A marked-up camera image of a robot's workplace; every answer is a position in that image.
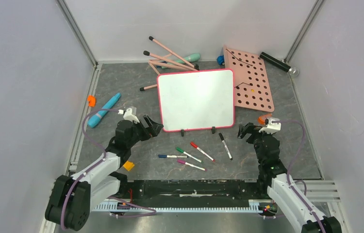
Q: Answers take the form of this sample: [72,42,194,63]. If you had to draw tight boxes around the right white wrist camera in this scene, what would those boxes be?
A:
[259,117,281,134]

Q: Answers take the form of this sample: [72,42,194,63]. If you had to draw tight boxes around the pink folding stand legs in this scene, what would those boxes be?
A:
[143,36,199,75]

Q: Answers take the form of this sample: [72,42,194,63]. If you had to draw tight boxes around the black marker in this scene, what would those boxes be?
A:
[218,133,233,161]

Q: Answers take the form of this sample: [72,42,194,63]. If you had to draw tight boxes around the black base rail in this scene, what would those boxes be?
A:
[115,180,272,208]

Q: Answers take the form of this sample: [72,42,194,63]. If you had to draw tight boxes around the pink framed whiteboard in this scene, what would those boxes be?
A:
[157,69,235,133]

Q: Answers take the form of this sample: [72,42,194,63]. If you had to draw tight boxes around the orange clip left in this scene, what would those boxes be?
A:
[87,95,96,107]

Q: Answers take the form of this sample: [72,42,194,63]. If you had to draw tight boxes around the purple marker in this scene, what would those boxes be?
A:
[177,159,207,171]

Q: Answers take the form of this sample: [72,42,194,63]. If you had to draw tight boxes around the black flashlight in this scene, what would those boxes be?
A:
[260,52,299,77]

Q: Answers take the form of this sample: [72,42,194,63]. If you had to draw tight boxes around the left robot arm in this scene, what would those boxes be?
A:
[44,115,163,231]

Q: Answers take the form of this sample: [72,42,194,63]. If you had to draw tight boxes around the orange cap right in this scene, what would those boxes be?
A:
[258,113,272,125]

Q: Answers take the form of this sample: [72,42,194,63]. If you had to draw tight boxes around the red marker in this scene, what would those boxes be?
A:
[190,141,215,162]

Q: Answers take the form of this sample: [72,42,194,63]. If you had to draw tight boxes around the yellow orange block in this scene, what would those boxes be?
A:
[123,161,135,171]

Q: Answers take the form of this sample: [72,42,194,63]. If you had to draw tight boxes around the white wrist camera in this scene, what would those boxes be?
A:
[259,117,281,134]
[118,106,140,124]

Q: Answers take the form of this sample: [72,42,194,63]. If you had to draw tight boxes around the green marker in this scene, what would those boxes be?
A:
[175,147,202,163]

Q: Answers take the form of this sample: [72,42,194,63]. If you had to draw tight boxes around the pink perforated board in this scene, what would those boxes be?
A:
[223,45,275,113]

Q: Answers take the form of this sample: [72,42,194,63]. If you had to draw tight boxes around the blue toy car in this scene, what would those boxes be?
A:
[216,55,225,66]

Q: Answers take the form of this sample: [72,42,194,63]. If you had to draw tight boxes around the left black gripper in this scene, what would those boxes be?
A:
[127,115,163,148]

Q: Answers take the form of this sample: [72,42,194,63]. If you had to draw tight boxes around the mint green tube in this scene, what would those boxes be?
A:
[174,53,201,64]

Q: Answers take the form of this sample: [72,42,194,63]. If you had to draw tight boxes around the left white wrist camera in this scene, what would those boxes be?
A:
[118,106,140,124]

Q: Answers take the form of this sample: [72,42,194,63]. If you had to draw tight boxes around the large blue marker toy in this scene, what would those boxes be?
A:
[87,93,121,128]

